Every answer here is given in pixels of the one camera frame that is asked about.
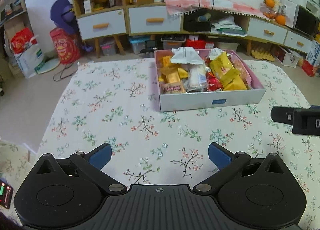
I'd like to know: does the yellow waffle sandwich packet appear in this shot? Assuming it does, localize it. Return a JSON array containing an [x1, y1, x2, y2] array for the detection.
[[223, 76, 247, 91]]

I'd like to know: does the white torn snack bag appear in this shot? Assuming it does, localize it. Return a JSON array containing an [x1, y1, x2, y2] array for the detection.
[[170, 47, 204, 65]]

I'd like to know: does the pink wrapped snack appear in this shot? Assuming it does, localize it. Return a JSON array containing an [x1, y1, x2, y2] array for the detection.
[[229, 53, 252, 87]]

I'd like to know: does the floral tablecloth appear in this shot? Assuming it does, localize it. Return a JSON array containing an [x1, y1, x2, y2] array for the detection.
[[0, 58, 320, 230]]

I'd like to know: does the large yellow biscuit pack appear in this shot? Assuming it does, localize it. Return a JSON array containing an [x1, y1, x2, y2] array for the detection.
[[209, 51, 240, 87]]

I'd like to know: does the black device red display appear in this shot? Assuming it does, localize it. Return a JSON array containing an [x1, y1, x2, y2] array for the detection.
[[0, 179, 14, 209]]

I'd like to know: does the pink snack box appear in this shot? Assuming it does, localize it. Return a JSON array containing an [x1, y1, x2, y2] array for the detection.
[[154, 49, 266, 112]]

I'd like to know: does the orange fruit lower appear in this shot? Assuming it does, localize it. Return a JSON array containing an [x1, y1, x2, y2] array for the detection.
[[274, 14, 286, 25]]

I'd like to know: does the orange fruit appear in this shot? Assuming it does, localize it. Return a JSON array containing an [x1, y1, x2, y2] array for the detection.
[[263, 0, 275, 8], [274, 14, 286, 25]]

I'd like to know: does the yellow snack packet in box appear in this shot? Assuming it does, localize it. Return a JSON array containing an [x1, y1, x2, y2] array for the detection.
[[160, 66, 188, 83]]

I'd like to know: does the red box under cabinet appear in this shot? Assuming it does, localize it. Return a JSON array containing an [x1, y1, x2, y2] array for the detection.
[[184, 39, 215, 49]]

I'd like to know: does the orange fruit upper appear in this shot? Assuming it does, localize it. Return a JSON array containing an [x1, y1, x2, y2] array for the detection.
[[263, 0, 275, 8]]

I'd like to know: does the red gift bag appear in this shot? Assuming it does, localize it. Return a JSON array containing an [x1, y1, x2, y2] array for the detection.
[[49, 27, 80, 65]]

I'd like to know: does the white shopping bag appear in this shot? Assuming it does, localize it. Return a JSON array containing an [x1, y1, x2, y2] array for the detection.
[[10, 27, 44, 78]]

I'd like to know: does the purple plush toy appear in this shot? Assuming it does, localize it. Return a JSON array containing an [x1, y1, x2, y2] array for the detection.
[[50, 0, 79, 35]]

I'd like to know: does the pink shelf cloth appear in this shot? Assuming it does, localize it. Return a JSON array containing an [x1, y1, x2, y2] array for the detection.
[[164, 0, 266, 18]]

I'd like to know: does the wooden white drawer cabinet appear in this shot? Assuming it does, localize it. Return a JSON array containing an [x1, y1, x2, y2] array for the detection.
[[72, 0, 312, 53]]

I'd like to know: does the black floor cable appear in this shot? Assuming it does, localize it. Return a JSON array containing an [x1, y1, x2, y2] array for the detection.
[[52, 61, 79, 82]]

